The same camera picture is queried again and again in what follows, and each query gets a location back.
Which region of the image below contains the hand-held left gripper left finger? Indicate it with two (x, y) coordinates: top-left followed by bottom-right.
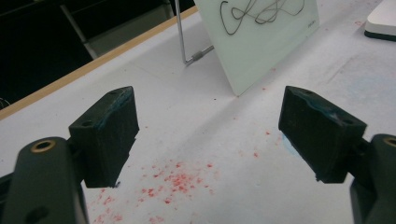
(68, 86), (140, 189)

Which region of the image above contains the white board eraser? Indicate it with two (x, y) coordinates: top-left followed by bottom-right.
(363, 0), (396, 43)

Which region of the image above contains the glass whiteboard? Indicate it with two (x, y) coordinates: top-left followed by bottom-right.
(193, 0), (320, 97)

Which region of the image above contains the metal whiteboard support rod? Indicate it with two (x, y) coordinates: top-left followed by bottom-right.
(174, 0), (216, 66)

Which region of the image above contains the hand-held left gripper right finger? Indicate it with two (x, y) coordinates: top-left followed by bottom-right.
(277, 86), (368, 184)

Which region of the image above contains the white metal desk frame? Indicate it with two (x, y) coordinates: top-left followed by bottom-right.
(59, 0), (176, 60)

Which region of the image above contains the white table cover sheet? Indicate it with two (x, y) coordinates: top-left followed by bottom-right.
(0, 0), (396, 224)

